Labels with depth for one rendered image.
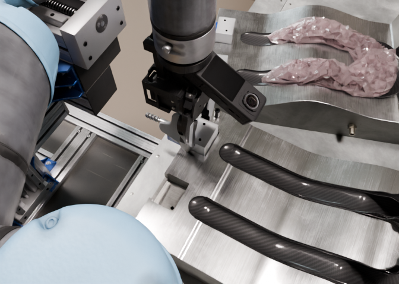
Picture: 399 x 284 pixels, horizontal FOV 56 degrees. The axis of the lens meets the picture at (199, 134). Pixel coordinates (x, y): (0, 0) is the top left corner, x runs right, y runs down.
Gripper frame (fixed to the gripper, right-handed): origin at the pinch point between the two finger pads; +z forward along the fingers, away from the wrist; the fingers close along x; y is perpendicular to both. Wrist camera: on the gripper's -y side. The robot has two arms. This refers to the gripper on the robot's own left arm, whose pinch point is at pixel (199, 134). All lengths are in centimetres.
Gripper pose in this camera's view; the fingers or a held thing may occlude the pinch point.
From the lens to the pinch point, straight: 63.2
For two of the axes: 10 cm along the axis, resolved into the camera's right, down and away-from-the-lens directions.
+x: -4.7, 7.6, -4.5
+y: -8.8, -4.0, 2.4
